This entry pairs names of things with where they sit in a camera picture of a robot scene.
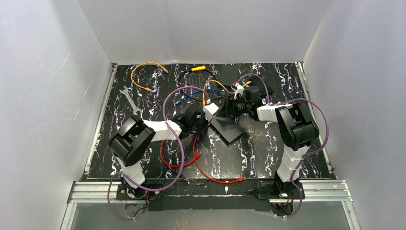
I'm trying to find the orange ethernet cable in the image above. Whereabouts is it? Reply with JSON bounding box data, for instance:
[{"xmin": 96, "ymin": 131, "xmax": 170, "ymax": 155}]
[
  {"xmin": 202, "ymin": 79, "xmax": 253, "ymax": 107},
  {"xmin": 131, "ymin": 62, "xmax": 169, "ymax": 92}
]

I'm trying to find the black pad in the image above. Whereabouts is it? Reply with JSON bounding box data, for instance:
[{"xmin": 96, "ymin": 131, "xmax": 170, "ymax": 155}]
[{"xmin": 210, "ymin": 116, "xmax": 245, "ymax": 144}]

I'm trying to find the red ethernet cable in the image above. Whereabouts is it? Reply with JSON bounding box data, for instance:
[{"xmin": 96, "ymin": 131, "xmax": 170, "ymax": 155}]
[
  {"xmin": 192, "ymin": 133, "xmax": 247, "ymax": 185},
  {"xmin": 159, "ymin": 139, "xmax": 203, "ymax": 169}
]

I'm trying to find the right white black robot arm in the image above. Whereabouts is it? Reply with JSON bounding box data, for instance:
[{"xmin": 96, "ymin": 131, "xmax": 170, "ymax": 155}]
[{"xmin": 218, "ymin": 84, "xmax": 319, "ymax": 194}]

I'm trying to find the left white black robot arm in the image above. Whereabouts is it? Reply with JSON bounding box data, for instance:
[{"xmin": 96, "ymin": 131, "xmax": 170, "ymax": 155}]
[{"xmin": 109, "ymin": 110, "xmax": 214, "ymax": 192}]

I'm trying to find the black box at back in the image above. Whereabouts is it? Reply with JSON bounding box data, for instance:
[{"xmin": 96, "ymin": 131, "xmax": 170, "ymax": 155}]
[{"xmin": 218, "ymin": 64, "xmax": 240, "ymax": 86}]

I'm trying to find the silver open-end wrench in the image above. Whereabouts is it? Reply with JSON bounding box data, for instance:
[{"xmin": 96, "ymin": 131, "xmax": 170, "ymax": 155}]
[{"xmin": 119, "ymin": 86, "xmax": 142, "ymax": 115}]

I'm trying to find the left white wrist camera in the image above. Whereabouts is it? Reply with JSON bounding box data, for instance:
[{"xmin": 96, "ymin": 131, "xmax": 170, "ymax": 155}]
[{"xmin": 203, "ymin": 103, "xmax": 220, "ymax": 122}]

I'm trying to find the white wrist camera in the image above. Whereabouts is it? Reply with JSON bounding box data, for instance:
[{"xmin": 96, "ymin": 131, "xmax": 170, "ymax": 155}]
[
  {"xmin": 232, "ymin": 82, "xmax": 244, "ymax": 100},
  {"xmin": 203, "ymin": 103, "xmax": 220, "ymax": 122}
]

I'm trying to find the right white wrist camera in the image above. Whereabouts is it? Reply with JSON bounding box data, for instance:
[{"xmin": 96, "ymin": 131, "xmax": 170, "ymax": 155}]
[{"xmin": 232, "ymin": 82, "xmax": 244, "ymax": 100}]

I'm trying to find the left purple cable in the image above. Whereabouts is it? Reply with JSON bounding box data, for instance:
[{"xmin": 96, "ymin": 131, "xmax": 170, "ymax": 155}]
[{"xmin": 107, "ymin": 86, "xmax": 212, "ymax": 221}]

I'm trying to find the purple cable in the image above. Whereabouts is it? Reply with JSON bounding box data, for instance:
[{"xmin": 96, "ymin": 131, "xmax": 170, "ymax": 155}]
[
  {"xmin": 235, "ymin": 73, "xmax": 330, "ymax": 219},
  {"xmin": 107, "ymin": 86, "xmax": 212, "ymax": 221}
]

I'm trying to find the yellow handle screwdriver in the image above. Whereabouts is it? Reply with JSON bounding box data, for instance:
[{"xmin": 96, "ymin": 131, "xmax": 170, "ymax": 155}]
[{"xmin": 185, "ymin": 66, "xmax": 206, "ymax": 72}]

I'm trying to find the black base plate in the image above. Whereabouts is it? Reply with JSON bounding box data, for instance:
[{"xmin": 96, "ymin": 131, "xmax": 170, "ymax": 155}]
[{"xmin": 114, "ymin": 179, "xmax": 305, "ymax": 214}]

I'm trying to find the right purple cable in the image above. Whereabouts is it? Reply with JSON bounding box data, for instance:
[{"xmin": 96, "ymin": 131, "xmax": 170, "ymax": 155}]
[{"xmin": 235, "ymin": 73, "xmax": 330, "ymax": 219}]

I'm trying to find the aluminium front rail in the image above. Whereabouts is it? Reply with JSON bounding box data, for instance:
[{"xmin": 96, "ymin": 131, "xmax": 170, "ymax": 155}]
[{"xmin": 61, "ymin": 180, "xmax": 360, "ymax": 230}]

